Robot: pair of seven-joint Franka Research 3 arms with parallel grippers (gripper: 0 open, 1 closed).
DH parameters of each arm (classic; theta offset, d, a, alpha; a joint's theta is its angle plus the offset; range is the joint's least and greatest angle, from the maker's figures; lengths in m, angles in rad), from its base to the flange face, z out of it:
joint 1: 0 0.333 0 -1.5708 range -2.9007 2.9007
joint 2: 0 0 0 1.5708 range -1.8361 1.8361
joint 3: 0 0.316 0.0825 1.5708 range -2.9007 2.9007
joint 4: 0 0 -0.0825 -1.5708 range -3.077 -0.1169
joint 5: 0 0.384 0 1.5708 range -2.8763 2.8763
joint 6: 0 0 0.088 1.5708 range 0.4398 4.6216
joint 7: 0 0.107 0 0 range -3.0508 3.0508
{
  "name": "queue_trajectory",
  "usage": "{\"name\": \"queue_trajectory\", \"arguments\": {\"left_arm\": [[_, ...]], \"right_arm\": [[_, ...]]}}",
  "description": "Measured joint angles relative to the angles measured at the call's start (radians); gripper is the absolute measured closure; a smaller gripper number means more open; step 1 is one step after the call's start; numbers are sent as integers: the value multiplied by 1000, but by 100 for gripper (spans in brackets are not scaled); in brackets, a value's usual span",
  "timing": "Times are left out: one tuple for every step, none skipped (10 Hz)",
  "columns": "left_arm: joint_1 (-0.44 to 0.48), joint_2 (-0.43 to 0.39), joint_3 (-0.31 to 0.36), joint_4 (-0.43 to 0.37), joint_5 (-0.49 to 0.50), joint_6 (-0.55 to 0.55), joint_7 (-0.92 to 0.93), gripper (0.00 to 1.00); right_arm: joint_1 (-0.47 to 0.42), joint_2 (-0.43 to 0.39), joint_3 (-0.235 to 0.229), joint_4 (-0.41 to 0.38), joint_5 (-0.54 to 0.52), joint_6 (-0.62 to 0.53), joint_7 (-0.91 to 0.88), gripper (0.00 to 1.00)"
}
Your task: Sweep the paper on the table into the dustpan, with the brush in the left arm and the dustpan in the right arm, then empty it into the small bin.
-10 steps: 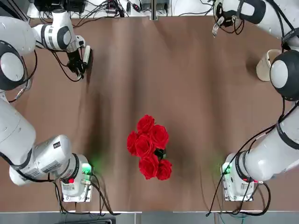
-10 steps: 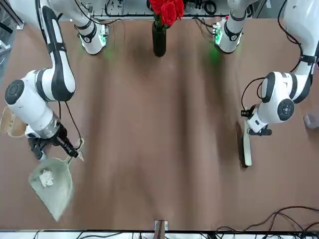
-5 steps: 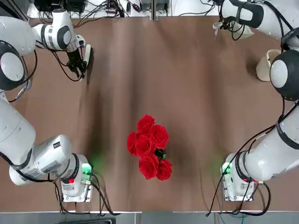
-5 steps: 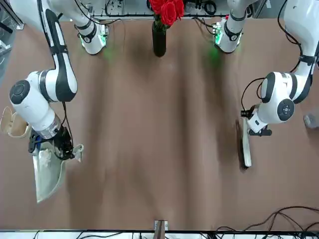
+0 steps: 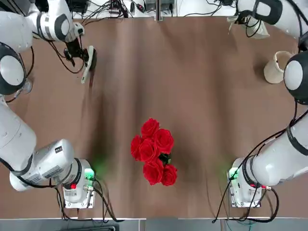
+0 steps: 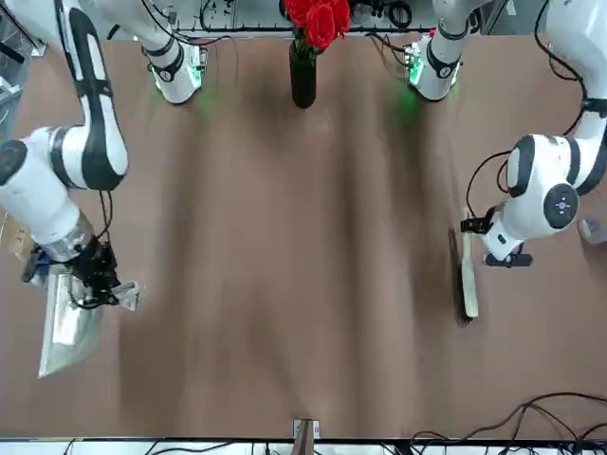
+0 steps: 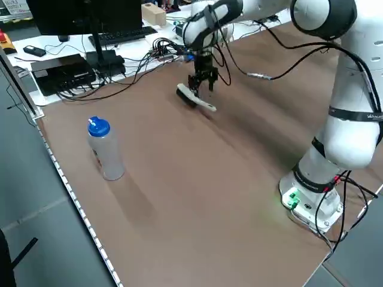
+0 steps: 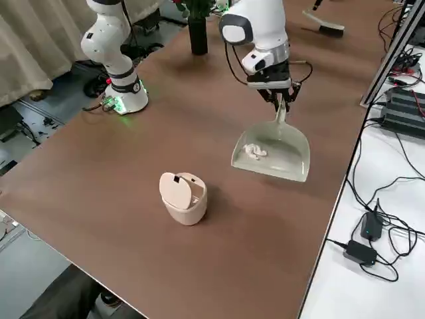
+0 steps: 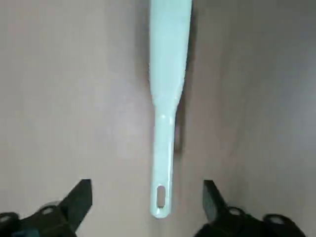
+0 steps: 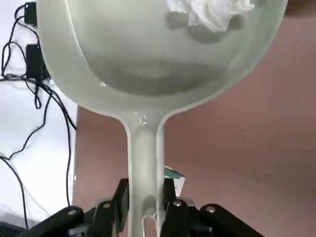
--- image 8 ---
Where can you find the black power adapter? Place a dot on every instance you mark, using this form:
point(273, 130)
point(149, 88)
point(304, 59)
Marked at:
point(371, 227)
point(360, 253)

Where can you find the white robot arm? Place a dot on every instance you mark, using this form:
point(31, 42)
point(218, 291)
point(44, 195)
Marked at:
point(109, 50)

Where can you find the pale green plastic dustpan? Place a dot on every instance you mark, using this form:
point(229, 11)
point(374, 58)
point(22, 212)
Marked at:
point(282, 163)

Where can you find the aluminium profile rail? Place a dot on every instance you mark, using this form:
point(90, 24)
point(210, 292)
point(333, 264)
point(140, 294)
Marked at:
point(389, 60)

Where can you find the black vase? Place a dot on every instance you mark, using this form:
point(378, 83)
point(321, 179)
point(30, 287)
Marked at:
point(198, 36)

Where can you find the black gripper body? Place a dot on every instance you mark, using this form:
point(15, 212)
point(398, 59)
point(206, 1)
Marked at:
point(270, 78)

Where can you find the white brush black bristles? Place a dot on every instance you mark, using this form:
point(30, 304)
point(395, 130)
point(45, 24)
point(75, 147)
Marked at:
point(327, 25)

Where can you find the black ribbed device box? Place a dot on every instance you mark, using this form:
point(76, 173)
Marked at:
point(405, 113)

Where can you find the white paper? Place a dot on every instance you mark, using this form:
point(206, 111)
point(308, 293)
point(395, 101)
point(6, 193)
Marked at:
point(254, 151)

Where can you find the person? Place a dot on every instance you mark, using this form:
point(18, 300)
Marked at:
point(59, 299)

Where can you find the beige curtain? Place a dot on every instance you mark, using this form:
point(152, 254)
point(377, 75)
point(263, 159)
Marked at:
point(33, 50)

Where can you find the small beige bin with lid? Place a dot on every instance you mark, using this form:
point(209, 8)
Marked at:
point(186, 206)

